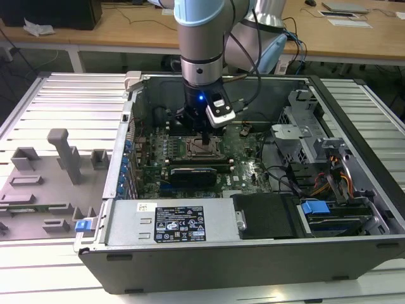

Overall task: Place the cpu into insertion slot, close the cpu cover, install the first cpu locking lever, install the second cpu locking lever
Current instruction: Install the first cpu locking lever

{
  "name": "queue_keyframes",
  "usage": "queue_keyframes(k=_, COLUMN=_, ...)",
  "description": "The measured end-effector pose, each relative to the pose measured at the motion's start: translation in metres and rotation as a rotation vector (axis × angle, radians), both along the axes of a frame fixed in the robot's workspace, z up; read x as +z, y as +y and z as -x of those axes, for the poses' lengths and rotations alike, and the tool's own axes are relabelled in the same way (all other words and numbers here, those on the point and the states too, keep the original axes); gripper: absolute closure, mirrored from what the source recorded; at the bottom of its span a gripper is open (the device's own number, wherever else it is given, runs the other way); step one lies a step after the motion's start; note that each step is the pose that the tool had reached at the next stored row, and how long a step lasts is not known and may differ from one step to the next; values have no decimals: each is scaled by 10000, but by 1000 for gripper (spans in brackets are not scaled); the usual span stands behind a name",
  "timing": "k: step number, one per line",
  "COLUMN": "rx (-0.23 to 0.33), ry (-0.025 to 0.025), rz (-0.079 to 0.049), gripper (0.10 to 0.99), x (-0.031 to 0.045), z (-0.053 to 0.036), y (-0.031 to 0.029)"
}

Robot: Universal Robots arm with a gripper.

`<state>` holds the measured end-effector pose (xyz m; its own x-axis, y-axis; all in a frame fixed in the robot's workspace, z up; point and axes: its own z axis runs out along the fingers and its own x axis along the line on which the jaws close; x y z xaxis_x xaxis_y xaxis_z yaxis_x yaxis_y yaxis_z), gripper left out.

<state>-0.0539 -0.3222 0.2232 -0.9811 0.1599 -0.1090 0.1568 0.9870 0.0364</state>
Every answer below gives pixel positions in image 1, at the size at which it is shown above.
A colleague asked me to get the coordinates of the metal socket cover frame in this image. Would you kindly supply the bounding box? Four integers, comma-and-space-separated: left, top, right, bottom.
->
186, 136, 227, 159

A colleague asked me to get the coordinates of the CPU socket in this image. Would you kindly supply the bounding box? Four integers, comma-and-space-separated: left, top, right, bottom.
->
184, 135, 228, 160

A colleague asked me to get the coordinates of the black plastic cover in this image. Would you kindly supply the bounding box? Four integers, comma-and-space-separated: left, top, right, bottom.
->
230, 193, 302, 240

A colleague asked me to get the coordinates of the black graphics card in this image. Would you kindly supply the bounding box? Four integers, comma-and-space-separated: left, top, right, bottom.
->
170, 167, 220, 188

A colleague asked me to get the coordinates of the green motherboard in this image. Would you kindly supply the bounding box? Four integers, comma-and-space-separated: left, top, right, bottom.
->
135, 123, 273, 199

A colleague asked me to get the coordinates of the metal drive cage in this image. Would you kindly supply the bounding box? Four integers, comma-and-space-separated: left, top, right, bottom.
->
270, 90, 349, 166

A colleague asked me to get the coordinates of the wooden desk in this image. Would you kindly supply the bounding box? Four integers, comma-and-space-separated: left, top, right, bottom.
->
0, 0, 405, 68

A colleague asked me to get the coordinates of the grey power supply unit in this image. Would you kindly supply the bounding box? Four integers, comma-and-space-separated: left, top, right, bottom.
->
104, 198, 241, 247

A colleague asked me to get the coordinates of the hard disk in blue carrier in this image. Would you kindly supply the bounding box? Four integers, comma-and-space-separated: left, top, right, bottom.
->
297, 199, 375, 237

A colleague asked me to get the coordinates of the black open PC case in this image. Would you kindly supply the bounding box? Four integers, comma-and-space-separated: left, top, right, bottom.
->
73, 71, 405, 295

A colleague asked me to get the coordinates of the grey parts rack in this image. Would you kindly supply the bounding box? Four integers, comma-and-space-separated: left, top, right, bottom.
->
0, 128, 112, 243

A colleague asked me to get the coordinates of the white tray with black strip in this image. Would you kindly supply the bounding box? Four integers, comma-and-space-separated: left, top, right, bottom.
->
317, 9, 356, 18

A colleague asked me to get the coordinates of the black box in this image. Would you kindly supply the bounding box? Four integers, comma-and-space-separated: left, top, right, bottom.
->
0, 0, 104, 31

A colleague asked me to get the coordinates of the crumpled white plastic bag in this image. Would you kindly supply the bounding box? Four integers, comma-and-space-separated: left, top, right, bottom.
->
23, 18, 56, 37

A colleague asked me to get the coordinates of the grey flat laptop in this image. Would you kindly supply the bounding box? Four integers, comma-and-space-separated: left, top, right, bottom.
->
321, 1, 370, 14

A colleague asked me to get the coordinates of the green RAM stick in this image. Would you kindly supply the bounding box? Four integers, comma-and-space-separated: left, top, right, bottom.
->
0, 206, 49, 213

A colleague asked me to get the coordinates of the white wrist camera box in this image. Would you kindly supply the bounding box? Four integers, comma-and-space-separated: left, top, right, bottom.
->
204, 91, 238, 129

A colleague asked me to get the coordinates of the black camera cable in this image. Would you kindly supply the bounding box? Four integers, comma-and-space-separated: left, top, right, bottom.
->
227, 0, 264, 110

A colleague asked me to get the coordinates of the coloured wire bundle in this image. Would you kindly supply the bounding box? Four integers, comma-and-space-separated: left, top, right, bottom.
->
311, 153, 354, 199

